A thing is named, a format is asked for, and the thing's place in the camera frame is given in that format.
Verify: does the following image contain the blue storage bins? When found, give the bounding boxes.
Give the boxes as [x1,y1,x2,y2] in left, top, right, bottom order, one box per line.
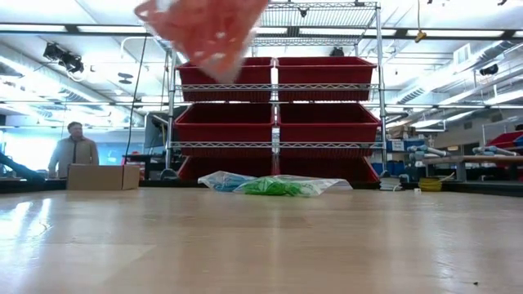
[370,138,427,177]

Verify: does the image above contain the dark desk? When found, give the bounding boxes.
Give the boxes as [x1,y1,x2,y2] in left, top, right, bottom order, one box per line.
[122,151,175,180]

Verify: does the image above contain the red plastic bin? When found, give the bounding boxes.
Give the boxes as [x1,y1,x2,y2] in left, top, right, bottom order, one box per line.
[277,101,382,159]
[275,56,378,103]
[172,101,275,159]
[279,157,380,183]
[176,56,274,103]
[177,157,274,181]

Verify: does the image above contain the black hanging cable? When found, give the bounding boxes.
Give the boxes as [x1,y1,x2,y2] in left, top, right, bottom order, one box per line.
[123,34,149,165]

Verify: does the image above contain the orange rubber band bunch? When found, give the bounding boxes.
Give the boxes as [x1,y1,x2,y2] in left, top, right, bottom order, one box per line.
[134,0,269,78]

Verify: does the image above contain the yellow wire spool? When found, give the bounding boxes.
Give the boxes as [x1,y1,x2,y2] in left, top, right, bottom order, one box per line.
[416,176,455,193]

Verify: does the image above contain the clear plastic zipper bag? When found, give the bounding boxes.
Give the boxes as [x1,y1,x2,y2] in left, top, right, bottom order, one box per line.
[197,170,257,193]
[233,174,354,199]
[133,0,270,85]

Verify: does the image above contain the person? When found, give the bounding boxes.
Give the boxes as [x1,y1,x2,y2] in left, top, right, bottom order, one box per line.
[47,121,101,180]

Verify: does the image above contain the black aluminium table frame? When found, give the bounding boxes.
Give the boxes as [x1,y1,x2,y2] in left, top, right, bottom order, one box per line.
[0,178,523,198]

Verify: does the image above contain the green rubber band bunch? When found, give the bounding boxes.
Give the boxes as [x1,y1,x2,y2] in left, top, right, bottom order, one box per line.
[239,176,316,198]

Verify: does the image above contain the wooden workbench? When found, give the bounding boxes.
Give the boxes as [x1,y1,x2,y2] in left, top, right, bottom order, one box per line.
[422,154,523,184]

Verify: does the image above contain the blue rubber band pile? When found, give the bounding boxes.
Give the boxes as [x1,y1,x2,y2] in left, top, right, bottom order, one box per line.
[212,178,248,193]

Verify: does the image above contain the small brown cardboard box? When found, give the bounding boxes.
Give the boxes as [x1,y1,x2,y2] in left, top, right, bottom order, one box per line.
[66,163,141,191]

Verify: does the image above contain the black slanted bar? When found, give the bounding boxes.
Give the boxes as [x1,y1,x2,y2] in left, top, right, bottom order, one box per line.
[0,151,46,185]

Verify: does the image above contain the chrome wire shelving rack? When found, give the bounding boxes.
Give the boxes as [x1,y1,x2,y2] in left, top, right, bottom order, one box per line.
[164,0,389,181]

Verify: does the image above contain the distant cardboard box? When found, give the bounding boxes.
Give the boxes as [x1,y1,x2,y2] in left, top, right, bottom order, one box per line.
[387,124,417,140]

